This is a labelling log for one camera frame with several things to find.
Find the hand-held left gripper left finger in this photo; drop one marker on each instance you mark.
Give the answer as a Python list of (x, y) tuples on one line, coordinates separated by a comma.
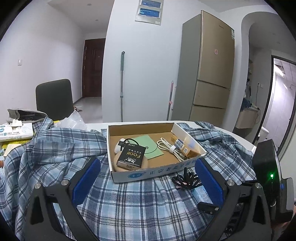
[(86, 182)]

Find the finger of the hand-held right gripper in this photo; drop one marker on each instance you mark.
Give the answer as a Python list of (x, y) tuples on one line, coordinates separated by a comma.
[(208, 207)]

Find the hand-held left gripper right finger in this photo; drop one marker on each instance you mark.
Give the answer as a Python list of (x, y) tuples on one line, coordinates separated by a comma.
[(209, 183)]

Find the small blue packet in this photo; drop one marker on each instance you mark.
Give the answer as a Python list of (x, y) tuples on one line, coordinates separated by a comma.
[(200, 194)]

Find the black hair clip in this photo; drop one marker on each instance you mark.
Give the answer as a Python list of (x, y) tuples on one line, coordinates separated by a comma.
[(185, 180)]

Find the slim gold box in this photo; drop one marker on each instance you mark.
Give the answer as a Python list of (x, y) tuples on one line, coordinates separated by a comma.
[(193, 153)]

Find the shallow cardboard box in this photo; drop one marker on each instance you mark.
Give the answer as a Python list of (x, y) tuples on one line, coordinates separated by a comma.
[(163, 165)]

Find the black tissue packet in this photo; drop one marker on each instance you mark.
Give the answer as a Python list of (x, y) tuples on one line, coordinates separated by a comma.
[(130, 156)]

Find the round beige cushion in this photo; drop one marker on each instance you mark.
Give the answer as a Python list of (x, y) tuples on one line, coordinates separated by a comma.
[(146, 163)]

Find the green paper sleeve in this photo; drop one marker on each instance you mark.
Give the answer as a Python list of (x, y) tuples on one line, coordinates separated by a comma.
[(143, 141)]

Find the white toilet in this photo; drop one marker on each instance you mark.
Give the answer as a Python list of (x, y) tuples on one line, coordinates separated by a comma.
[(263, 135)]

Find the beige vanity cabinet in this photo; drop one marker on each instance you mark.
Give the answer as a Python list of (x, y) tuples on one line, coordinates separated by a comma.
[(246, 119)]

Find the blue plaid shirt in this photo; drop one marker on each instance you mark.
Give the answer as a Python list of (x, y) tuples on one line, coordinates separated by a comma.
[(127, 208)]

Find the white hair dryer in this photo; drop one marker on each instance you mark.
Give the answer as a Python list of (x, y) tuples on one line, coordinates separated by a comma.
[(254, 107)]

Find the clear plastic bag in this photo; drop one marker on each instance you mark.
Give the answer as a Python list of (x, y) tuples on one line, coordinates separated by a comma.
[(69, 121)]

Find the blue hanging cloth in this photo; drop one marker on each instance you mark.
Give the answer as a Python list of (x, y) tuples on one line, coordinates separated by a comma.
[(245, 103)]

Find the yellow flat box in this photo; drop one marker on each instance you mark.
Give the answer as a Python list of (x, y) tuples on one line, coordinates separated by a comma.
[(13, 148)]

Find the white tissue pack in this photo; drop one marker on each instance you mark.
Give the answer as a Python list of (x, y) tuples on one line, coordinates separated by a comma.
[(16, 132)]

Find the dark grey chair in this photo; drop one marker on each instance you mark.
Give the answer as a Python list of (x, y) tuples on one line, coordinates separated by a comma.
[(54, 99)]

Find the grey fabric bag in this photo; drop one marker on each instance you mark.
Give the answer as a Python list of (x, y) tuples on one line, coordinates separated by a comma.
[(25, 114)]

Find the gold refrigerator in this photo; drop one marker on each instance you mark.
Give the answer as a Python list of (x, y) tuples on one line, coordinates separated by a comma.
[(208, 69)]

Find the dark wooden door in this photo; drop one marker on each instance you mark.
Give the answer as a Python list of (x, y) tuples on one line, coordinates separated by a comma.
[(93, 69)]

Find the grey electrical panel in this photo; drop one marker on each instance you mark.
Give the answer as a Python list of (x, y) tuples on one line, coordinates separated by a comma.
[(149, 11)]

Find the white wall socket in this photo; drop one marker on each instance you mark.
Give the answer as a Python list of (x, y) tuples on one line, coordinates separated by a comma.
[(260, 85)]

